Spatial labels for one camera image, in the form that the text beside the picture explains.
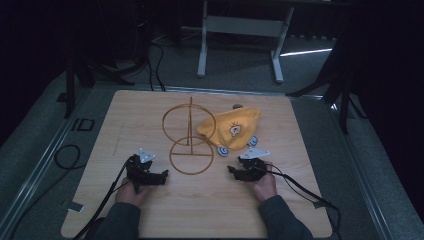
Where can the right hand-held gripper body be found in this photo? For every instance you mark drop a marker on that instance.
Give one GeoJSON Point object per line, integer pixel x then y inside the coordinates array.
{"type": "Point", "coordinates": [251, 170]}

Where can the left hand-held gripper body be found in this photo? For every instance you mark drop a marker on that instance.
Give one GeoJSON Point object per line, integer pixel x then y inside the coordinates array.
{"type": "Point", "coordinates": [143, 175]}

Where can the person's right hand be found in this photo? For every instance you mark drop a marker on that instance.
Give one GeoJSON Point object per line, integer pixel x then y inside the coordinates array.
{"type": "Point", "coordinates": [266, 186]}

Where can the person's left hand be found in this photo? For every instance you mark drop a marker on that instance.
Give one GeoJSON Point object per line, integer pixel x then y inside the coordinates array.
{"type": "Point", "coordinates": [130, 196]}

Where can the grey round hat toggle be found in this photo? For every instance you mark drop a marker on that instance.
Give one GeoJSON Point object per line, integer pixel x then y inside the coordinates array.
{"type": "Point", "coordinates": [223, 151]}
{"type": "Point", "coordinates": [253, 141]}

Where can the yellow hat with print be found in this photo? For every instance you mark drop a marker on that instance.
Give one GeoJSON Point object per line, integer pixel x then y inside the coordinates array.
{"type": "Point", "coordinates": [233, 128]}

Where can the small dark round object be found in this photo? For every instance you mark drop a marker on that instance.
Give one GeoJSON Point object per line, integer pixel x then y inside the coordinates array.
{"type": "Point", "coordinates": [237, 106]}

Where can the grey tape strip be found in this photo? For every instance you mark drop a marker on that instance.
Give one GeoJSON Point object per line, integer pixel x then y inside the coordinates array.
{"type": "Point", "coordinates": [76, 206]}

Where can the black stand legs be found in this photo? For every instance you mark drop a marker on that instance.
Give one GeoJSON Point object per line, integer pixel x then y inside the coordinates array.
{"type": "Point", "coordinates": [83, 71]}
{"type": "Point", "coordinates": [340, 86]}

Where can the white metal table frame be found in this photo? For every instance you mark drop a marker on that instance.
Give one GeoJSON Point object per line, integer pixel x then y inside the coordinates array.
{"type": "Point", "coordinates": [245, 26]}

